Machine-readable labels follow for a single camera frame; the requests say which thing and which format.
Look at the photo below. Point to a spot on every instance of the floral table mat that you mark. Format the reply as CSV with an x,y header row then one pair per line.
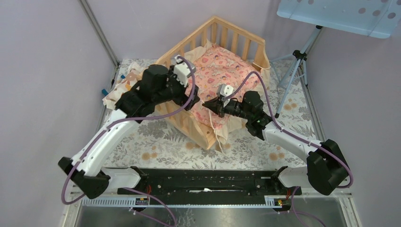
x,y
158,144

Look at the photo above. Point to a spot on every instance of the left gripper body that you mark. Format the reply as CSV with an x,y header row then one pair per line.
x,y
175,90

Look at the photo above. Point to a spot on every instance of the light blue perforated panel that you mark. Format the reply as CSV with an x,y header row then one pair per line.
x,y
373,18

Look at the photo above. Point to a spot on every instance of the black tripod stand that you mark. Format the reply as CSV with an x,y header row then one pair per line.
x,y
297,69

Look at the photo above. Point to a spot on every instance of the floral small pillow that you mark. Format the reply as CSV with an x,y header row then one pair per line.
x,y
109,104

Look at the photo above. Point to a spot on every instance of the blue toy item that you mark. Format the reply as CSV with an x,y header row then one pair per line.
x,y
116,84

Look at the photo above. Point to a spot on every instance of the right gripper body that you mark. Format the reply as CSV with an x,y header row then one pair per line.
x,y
232,108

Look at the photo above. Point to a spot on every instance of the pink patterned bed cushion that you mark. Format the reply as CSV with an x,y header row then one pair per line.
x,y
215,65

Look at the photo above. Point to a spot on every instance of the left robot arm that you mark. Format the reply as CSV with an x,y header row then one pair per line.
x,y
92,157

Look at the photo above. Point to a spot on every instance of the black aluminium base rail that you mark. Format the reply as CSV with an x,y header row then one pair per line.
x,y
210,187

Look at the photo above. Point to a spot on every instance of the grey diagonal pole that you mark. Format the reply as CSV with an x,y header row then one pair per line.
x,y
99,32

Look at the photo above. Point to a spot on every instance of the wooden pet bed frame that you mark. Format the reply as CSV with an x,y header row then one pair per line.
x,y
248,46

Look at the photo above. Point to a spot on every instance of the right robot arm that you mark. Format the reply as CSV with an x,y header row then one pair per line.
x,y
307,153

